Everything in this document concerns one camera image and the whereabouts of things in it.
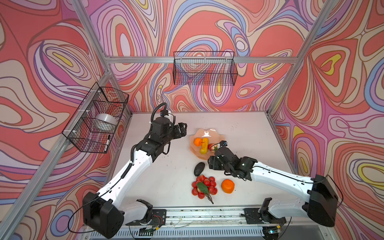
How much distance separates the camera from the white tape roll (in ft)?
2.32

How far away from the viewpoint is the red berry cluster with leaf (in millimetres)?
766

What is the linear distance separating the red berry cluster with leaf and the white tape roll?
1.71ft
